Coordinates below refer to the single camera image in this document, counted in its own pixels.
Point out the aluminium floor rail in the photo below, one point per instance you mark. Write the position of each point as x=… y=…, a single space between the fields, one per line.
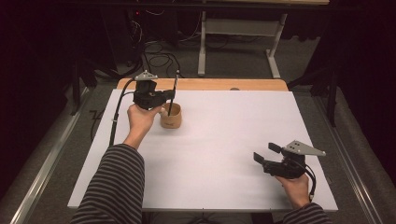
x=46 y=168
x=348 y=174

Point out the person's left hand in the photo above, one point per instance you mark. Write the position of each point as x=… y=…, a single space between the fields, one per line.
x=140 y=123

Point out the black pen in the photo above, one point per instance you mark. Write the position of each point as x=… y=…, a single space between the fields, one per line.
x=173 y=93

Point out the white metal table frame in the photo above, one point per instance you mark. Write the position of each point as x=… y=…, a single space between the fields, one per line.
x=239 y=27

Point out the wooden cup with small figurine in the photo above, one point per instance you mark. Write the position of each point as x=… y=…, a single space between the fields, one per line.
x=172 y=119

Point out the white board sheet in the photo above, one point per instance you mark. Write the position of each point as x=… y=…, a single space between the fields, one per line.
x=218 y=155

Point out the person's right hand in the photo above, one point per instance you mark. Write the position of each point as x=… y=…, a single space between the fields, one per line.
x=294 y=189

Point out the black metal stand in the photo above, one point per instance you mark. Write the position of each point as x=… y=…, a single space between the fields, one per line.
x=76 y=87
x=331 y=93

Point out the wooden desk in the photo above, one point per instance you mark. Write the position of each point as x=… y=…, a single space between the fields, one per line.
x=218 y=84

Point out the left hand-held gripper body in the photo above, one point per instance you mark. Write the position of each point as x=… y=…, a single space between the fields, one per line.
x=146 y=95

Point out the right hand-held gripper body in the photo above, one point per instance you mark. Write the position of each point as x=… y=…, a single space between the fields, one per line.
x=286 y=168

